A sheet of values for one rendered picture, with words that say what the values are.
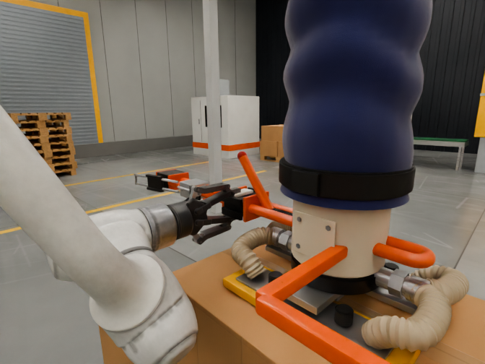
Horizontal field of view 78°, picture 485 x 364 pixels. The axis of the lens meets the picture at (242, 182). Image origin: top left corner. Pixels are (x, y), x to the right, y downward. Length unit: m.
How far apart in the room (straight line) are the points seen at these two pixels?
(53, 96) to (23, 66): 0.91
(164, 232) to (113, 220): 0.10
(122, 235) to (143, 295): 0.14
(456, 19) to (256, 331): 11.08
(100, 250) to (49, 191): 0.08
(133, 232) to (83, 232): 0.19
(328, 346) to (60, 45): 9.89
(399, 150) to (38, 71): 9.53
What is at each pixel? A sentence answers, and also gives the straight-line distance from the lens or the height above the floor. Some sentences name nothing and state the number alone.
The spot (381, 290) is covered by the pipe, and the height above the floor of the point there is 0.99.
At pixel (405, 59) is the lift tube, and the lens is 0.49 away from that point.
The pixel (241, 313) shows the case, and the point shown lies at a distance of 0.59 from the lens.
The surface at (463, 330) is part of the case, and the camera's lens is 0.66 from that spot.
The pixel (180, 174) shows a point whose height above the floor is 1.10.
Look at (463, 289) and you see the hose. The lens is 0.60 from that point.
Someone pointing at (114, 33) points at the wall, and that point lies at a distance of 10.78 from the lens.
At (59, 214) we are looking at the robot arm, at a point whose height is 1.20.
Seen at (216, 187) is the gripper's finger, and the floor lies 1.13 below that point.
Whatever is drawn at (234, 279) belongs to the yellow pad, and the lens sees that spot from 0.64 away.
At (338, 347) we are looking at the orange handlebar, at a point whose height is 1.09.
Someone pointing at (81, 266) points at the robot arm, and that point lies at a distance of 0.37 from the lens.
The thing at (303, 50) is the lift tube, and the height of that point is 1.39.
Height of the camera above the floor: 1.30
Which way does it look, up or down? 13 degrees down
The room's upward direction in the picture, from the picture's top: 1 degrees counter-clockwise
